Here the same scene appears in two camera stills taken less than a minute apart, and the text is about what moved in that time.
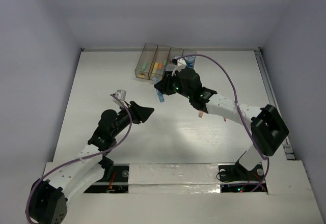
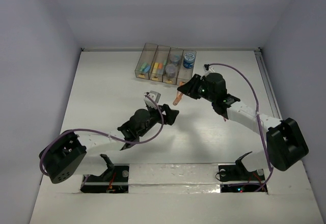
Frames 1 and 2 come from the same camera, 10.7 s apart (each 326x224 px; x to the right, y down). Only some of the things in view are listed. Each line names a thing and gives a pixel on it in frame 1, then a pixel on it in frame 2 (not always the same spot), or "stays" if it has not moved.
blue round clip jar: [189, 60] stays
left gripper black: [134, 112] to [166, 112]
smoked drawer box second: [158, 66] stays
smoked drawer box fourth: [189, 56] stays
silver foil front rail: [174, 178] stays
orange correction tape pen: [200, 114] to [178, 98]
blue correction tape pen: [160, 95] to [147, 68]
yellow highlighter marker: [155, 67] stays
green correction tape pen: [143, 66] stays
